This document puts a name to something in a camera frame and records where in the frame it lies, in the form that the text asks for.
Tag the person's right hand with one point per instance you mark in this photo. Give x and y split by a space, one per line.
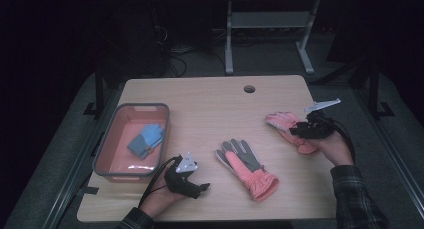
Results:
335 149

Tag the white metal table frame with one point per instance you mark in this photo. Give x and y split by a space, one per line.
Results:
266 20

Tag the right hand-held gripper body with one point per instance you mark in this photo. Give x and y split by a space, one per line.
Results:
318 127

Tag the blue cloth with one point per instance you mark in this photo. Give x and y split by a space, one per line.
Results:
146 141

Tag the pink and grey glove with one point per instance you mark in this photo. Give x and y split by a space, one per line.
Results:
248 170
288 125

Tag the person's left hand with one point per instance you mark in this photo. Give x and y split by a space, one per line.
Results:
158 199

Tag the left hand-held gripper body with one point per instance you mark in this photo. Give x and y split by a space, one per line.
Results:
181 180

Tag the black metal stand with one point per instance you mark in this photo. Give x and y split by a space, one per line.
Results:
375 89
99 89

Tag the pink basket with grey rim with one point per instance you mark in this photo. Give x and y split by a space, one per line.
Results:
116 145

